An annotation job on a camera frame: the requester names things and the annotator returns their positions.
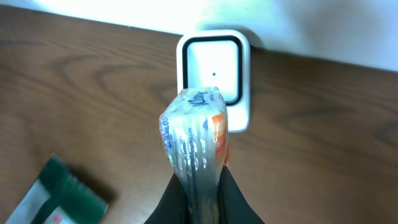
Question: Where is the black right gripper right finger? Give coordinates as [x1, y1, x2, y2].
[218, 166, 264, 224]

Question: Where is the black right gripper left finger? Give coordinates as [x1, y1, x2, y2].
[144, 174, 188, 224]

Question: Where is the small orange white box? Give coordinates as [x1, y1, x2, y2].
[159, 87, 229, 223]

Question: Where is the white green 3M package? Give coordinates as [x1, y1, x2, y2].
[6, 155, 108, 224]

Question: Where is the white barcode scanner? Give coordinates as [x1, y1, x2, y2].
[176, 29, 251, 133]

